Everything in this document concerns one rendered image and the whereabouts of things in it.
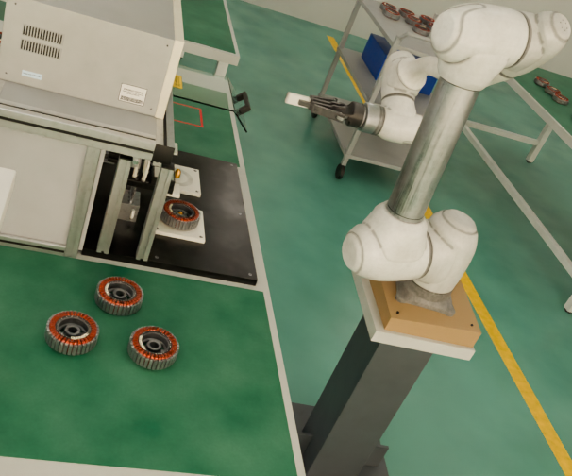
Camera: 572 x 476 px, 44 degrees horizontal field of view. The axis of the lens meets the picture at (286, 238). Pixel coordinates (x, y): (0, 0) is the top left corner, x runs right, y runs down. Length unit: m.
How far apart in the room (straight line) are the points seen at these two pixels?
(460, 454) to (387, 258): 1.32
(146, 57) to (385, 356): 1.11
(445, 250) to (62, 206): 1.00
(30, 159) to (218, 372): 0.65
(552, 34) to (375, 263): 0.68
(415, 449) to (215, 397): 1.42
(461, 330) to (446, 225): 0.32
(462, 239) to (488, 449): 1.33
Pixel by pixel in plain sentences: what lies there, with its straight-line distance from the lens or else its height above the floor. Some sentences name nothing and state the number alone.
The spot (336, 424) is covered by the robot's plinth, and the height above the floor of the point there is 0.28.
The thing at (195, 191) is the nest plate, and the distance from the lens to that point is 2.21.
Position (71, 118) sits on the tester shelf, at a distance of 1.69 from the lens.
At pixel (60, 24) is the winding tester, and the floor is 1.28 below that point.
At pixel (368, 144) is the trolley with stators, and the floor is 0.19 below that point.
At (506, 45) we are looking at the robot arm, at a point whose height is 1.58.
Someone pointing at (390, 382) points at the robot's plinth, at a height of 0.51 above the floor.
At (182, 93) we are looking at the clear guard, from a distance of 2.11.
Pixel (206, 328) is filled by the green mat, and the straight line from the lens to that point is 1.76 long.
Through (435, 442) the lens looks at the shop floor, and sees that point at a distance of 2.98.
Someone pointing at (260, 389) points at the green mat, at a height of 0.75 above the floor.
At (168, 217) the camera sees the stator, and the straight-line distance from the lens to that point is 1.99.
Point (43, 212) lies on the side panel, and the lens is 1.81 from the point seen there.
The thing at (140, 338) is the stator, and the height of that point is 0.79.
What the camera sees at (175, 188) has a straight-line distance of 1.99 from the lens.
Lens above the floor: 1.88
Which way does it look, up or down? 31 degrees down
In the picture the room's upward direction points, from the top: 23 degrees clockwise
